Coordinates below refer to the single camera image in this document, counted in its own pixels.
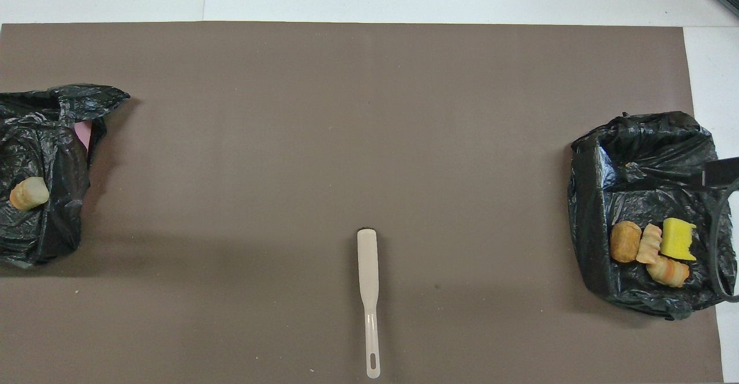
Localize striped orange bread roll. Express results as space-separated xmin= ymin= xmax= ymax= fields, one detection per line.
xmin=646 ymin=257 xmax=691 ymax=288

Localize round brown bun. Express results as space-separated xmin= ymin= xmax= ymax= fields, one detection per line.
xmin=610 ymin=221 xmax=643 ymax=264

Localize beige hand brush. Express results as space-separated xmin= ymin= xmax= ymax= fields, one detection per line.
xmin=357 ymin=228 xmax=382 ymax=379

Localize brown table mat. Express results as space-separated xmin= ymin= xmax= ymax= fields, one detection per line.
xmin=0 ymin=21 xmax=726 ymax=384

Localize black bag over pink bin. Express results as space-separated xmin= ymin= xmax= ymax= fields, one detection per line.
xmin=0 ymin=84 xmax=131 ymax=267

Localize pale ridged bread piece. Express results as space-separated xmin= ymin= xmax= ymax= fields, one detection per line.
xmin=636 ymin=223 xmax=663 ymax=265

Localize yellow sponge with green pad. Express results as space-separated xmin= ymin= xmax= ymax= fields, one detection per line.
xmin=660 ymin=218 xmax=697 ymax=262

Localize black bag-lined bin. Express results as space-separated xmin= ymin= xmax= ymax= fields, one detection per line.
xmin=568 ymin=111 xmax=738 ymax=320

